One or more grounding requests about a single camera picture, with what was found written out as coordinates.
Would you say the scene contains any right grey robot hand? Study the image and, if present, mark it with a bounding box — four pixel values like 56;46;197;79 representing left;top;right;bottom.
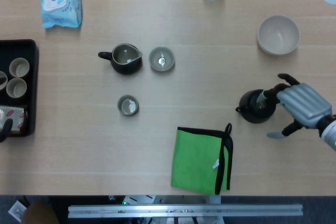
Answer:
264;73;333;140

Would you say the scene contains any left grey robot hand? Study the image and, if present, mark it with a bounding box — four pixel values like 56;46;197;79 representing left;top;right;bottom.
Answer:
0;118;14;143

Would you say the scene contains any black teapot with bail handle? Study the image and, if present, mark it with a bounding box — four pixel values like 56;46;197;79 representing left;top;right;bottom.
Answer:
235;89;276;124

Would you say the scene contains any dark olive cylindrical teacup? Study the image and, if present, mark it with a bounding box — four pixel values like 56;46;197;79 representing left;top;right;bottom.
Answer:
117;94;140;117

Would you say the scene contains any grey-green teacup upper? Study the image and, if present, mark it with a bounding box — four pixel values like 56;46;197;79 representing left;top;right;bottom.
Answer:
148;46;176;72

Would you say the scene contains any red and white snack packet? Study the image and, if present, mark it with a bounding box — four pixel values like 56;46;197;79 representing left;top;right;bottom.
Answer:
0;105;28;134

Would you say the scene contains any black tray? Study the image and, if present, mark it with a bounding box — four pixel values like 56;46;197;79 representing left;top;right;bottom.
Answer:
0;39;39;137

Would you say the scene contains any cream white bowl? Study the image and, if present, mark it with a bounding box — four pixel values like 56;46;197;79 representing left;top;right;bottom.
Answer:
257;15;300;56

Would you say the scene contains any white square floor plate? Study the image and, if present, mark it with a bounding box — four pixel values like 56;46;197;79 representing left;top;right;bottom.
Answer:
7;200;27;222

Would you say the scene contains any orange brown object under table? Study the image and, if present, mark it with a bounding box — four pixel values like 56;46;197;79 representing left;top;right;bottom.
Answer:
21;201;60;224

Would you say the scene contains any green cloth with black trim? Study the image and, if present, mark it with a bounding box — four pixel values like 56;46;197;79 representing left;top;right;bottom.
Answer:
170;123;234;196

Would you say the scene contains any blue wet wipes pack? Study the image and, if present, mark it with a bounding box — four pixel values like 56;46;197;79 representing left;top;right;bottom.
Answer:
39;0;83;30

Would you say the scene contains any black ceramic pitcher with handle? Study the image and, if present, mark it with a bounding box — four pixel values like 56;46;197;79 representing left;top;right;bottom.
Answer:
98;43;143;75

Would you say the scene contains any aluminium rail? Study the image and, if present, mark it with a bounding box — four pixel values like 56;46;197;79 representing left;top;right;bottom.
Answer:
67;204;303;219

